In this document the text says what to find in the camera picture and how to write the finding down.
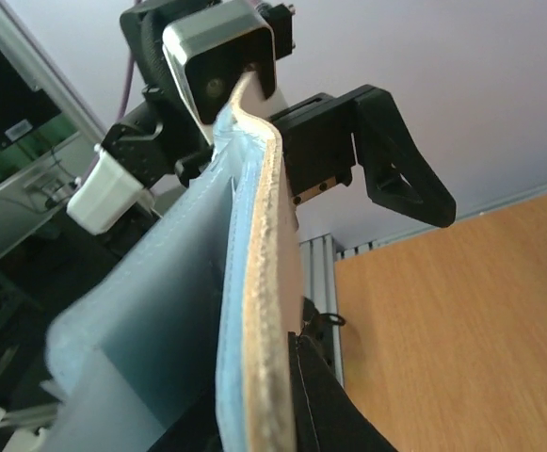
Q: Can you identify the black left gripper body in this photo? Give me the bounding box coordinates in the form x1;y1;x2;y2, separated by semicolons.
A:
173;84;373;208

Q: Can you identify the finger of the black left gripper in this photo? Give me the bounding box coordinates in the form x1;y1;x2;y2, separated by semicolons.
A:
354;86;457;228

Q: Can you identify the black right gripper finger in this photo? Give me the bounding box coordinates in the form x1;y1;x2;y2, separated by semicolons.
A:
288;332;395;452

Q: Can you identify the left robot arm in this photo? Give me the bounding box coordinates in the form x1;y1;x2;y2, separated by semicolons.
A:
67;1;457;235

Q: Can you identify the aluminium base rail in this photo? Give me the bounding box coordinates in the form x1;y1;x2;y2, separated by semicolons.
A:
299;234;389;385

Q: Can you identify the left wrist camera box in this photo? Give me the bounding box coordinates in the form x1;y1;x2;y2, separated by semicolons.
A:
162;1;277;127

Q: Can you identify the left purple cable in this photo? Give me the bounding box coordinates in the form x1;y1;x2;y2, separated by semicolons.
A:
112;56;137;123

